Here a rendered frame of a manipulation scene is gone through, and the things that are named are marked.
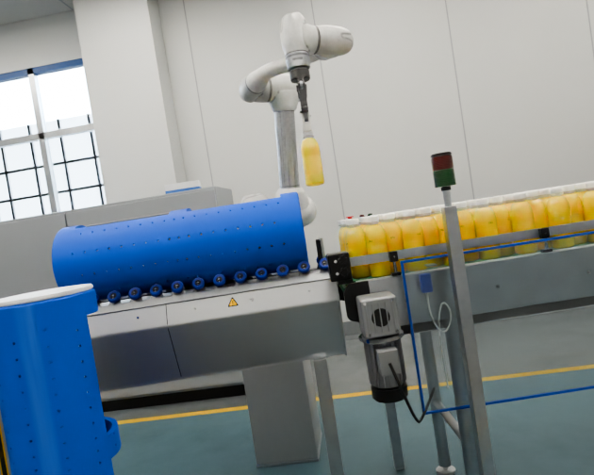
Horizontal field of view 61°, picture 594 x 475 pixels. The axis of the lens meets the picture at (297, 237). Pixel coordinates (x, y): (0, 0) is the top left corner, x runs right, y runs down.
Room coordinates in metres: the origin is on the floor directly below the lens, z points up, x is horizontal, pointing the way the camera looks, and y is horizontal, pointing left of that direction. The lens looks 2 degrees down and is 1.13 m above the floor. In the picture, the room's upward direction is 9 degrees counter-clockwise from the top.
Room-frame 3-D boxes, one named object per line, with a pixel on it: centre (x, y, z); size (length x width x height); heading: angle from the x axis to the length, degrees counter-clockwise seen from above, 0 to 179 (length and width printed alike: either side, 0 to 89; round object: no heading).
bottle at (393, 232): (1.76, -0.33, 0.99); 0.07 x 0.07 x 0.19
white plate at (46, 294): (1.43, 0.74, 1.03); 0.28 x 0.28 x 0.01
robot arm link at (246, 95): (2.45, 0.10, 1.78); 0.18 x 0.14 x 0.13; 23
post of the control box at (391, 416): (2.18, -0.29, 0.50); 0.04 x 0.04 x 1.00; 0
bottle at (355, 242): (1.76, -0.20, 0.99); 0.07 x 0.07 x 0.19
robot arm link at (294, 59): (1.92, -0.10, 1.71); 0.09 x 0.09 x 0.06
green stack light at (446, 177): (1.52, -0.46, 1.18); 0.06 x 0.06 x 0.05
